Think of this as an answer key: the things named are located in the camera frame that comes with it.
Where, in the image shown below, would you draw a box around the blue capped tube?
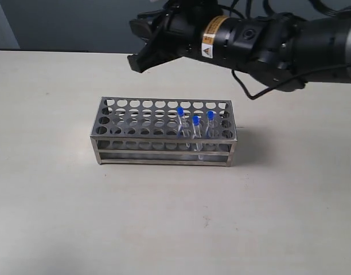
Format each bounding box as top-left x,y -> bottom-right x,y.
192,115 -> 202,152
177,107 -> 188,138
206,111 -> 216,139

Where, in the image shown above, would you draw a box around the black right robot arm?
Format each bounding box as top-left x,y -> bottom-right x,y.
127,1 -> 351,92

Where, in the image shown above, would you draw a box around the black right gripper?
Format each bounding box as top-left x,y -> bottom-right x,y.
127,1 -> 224,73

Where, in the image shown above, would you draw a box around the stainless steel test tube rack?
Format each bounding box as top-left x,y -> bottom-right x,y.
90,97 -> 237,167

